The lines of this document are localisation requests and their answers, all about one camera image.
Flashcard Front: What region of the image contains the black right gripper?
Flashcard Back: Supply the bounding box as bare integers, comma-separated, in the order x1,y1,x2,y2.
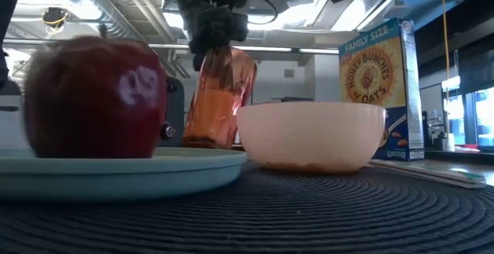
160,0,250,89

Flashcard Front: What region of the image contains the orange translucent cup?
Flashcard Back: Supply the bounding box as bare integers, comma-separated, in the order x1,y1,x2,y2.
181,46,259,150

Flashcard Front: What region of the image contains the red apple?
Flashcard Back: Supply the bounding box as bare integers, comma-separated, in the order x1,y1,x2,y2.
23,36,169,159

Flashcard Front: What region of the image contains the Honey Bunches cereal box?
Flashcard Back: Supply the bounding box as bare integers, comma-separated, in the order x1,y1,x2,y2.
338,17,425,161

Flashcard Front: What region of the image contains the black toaster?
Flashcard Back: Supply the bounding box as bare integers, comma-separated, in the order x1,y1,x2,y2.
156,76,185,148

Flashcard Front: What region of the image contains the pink bowl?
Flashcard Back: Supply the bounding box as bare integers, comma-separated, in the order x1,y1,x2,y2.
235,101,387,174

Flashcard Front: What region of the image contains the light blue plate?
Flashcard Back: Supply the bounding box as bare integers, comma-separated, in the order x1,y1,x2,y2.
0,147,248,203

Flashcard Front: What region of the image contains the dark round woven placemat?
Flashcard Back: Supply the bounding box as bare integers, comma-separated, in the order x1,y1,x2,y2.
0,160,494,254

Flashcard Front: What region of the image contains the clear plastic bin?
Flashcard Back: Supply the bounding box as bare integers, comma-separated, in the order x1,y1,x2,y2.
0,94,32,151

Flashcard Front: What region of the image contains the flat white green packet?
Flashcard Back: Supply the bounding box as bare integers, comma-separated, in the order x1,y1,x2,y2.
368,159,487,189

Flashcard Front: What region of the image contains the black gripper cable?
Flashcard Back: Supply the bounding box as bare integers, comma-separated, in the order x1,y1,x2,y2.
246,0,279,26

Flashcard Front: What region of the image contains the silver ventilation duct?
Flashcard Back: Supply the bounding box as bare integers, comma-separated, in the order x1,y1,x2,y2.
30,0,144,42

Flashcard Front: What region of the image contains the ceiling device with yellow cable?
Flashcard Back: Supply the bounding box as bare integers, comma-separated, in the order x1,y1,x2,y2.
41,6,69,29

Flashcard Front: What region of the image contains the yellow hanging cable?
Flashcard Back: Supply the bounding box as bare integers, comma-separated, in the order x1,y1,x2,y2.
441,0,452,104

